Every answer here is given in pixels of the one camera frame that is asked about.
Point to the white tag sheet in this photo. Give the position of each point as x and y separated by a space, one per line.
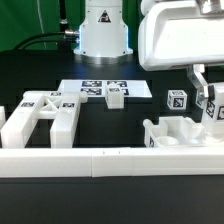
97 88

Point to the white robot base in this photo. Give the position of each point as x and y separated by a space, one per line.
103 35

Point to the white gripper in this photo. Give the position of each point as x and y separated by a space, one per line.
178 33

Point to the small white tagged block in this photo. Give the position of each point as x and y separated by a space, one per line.
114 97

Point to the white chair seat part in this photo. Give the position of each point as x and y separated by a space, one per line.
175 131

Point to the white side block left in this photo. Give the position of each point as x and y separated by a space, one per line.
2 116

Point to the white chair back frame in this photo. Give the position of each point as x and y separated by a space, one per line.
61 107

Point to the white obstacle fence bar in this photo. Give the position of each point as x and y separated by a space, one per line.
104 162

